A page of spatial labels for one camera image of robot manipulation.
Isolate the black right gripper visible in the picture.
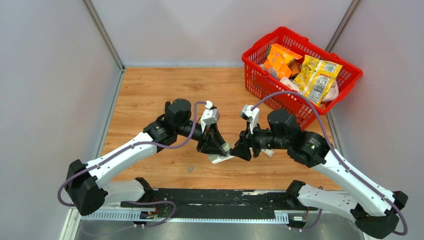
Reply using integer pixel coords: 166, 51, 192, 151
229, 121, 289, 162

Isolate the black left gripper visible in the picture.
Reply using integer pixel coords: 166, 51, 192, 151
176, 120, 229, 157

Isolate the grey white stapler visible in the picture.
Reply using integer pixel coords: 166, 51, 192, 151
207, 142, 234, 164

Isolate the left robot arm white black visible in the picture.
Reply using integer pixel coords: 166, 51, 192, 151
57, 98, 231, 216

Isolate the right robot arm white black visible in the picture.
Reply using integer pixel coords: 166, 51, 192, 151
230, 105, 408, 239

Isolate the red plastic shopping basket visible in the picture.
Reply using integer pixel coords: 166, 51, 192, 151
241, 26, 363, 129

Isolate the white bread package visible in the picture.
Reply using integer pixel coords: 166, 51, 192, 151
279, 77, 303, 96

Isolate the orange carton box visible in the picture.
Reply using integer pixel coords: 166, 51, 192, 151
263, 43, 303, 79

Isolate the yellow crisps bag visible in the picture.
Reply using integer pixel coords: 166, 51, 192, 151
303, 60, 343, 107

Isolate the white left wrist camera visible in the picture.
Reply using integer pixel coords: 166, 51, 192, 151
200, 100, 220, 132

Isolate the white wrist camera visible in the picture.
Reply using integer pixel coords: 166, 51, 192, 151
200, 100, 220, 132
240, 104, 260, 134

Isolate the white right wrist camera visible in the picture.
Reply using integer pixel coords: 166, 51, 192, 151
240, 104, 260, 134

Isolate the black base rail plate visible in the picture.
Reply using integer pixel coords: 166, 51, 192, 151
119, 187, 311, 221

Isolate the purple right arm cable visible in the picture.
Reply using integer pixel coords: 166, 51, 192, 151
250, 90, 409, 237

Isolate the aluminium slotted rail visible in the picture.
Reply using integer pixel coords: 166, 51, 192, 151
71, 187, 291, 224

